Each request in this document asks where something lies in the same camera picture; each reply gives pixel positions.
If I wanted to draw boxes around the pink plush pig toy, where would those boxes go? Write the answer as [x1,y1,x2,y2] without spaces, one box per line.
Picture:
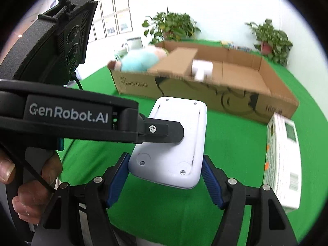
[107,45,169,73]

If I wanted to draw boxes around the large open cardboard box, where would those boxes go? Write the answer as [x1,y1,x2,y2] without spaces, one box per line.
[109,41,299,123]

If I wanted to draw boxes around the potted green plant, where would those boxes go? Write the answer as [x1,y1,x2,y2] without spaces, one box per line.
[142,8,201,44]
[245,19,293,67]

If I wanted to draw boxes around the right potted green plant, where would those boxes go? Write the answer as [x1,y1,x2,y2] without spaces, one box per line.
[245,19,293,67]

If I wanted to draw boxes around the white printed medicine box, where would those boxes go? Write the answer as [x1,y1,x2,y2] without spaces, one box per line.
[263,113,302,213]

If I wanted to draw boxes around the green patterned cup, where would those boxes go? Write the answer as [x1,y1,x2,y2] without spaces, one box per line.
[115,48,128,60]

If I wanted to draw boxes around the framed wall certificates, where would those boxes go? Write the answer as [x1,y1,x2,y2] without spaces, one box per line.
[89,0,133,42]

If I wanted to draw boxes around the black cable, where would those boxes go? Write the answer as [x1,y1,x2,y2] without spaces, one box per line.
[69,73,84,91]

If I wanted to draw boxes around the white rounded plastic device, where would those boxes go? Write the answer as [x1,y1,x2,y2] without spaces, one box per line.
[128,97,207,189]

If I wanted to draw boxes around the white hair dryer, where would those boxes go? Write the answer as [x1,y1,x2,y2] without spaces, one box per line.
[192,59,213,82]

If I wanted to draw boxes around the white mug black handle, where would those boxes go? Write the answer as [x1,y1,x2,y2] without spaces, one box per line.
[122,37,143,51]

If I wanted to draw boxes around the person's left hand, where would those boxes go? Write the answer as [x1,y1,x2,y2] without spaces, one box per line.
[1,152,62,225]

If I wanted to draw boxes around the left potted green plant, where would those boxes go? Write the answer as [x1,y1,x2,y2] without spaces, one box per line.
[142,8,201,44]

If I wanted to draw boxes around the colourful tissue pack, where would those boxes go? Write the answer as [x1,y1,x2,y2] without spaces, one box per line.
[229,43,252,52]

